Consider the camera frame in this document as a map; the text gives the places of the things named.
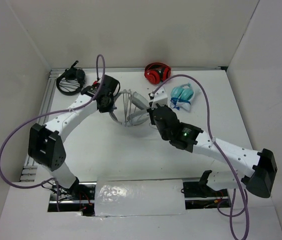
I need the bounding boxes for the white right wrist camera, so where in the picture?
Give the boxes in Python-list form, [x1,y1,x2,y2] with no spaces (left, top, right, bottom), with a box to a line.
[148,87,168,110]

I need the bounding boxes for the white foil cover plate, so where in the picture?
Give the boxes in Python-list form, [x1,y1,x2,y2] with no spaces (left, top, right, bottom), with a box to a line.
[94,179,186,217]

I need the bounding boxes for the red black headphones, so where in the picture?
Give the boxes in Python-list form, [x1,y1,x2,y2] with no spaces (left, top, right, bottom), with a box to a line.
[144,62,172,85]

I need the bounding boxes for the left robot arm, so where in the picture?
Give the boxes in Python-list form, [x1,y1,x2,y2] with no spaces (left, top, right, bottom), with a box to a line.
[28,75,121,200]

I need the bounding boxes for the teal headphones blue cable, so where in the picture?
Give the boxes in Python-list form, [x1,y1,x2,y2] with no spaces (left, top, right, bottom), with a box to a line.
[169,82,202,111]

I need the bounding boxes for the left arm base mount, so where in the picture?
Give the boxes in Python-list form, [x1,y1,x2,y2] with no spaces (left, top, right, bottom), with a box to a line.
[44,182,97,217]

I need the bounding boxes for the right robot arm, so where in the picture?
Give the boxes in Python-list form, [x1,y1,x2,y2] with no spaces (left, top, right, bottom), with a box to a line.
[147,105,278,199]

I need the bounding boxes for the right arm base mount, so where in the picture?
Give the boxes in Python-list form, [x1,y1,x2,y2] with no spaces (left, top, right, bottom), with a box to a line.
[180,170,231,210]

